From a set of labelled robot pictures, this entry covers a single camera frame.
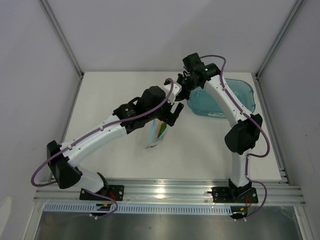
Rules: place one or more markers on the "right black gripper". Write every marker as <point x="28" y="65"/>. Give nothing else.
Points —
<point x="182" y="96"/>

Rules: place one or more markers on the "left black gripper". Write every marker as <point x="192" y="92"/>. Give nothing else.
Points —
<point x="171" y="117"/>

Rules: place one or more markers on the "green cucumber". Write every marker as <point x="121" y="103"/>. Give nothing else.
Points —
<point x="161" y="128"/>

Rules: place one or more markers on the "clear zip top bag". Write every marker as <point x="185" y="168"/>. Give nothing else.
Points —
<point x="153" y="134"/>

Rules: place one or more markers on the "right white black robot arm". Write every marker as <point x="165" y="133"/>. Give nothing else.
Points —
<point x="245" y="127"/>

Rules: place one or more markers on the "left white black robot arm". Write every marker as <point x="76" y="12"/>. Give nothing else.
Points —
<point x="65" y="158"/>

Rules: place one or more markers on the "blue plastic tub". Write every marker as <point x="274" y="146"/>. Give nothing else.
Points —
<point x="202" y="103"/>

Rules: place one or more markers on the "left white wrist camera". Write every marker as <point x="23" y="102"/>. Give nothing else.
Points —
<point x="171" y="89"/>

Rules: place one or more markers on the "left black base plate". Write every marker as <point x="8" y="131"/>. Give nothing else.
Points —
<point x="115" y="192"/>

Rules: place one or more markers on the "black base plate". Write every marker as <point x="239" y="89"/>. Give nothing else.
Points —
<point x="115" y="192"/>
<point x="227" y="195"/>

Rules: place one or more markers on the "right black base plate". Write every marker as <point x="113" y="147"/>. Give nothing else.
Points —
<point x="227" y="195"/>

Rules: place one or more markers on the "right aluminium side rail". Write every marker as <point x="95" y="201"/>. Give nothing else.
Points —
<point x="285" y="179"/>

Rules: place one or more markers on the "aluminium front rail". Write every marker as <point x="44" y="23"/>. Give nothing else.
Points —
<point x="176" y="192"/>

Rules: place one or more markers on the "right aluminium corner post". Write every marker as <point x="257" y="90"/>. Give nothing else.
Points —
<point x="283" y="31"/>

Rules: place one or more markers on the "aluminium corner post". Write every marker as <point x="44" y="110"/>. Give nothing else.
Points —
<point x="52" y="19"/>
<point x="283" y="31"/>

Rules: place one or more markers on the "white slotted cable duct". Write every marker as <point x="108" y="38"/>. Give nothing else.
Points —
<point x="125" y="208"/>

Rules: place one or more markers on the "left aluminium corner post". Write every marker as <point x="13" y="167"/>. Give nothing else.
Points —
<point x="52" y="19"/>

